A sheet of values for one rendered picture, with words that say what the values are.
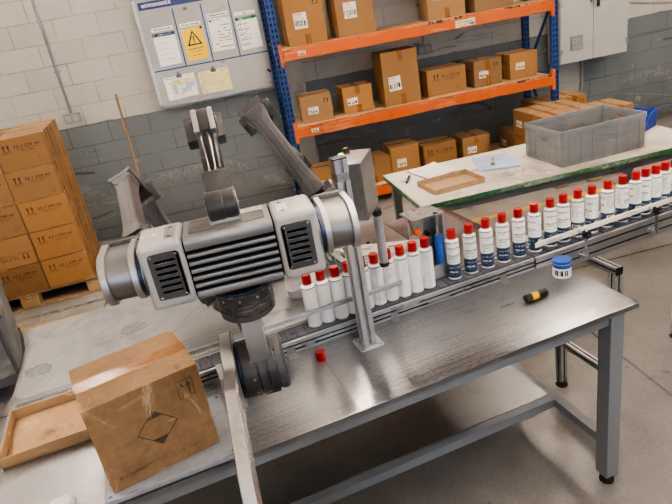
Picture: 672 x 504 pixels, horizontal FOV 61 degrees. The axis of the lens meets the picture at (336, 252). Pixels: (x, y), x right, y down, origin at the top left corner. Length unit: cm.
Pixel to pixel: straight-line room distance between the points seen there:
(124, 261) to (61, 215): 384
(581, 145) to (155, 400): 291
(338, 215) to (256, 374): 43
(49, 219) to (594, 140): 405
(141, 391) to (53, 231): 370
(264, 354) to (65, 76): 526
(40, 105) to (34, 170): 152
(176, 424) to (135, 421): 11
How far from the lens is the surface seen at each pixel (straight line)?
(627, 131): 397
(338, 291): 205
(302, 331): 208
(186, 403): 165
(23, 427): 222
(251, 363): 142
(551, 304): 219
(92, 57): 636
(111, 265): 134
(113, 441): 165
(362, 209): 181
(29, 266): 533
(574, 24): 704
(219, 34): 613
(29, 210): 517
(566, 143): 371
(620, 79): 793
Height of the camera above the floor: 193
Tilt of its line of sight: 23 degrees down
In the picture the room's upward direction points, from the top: 10 degrees counter-clockwise
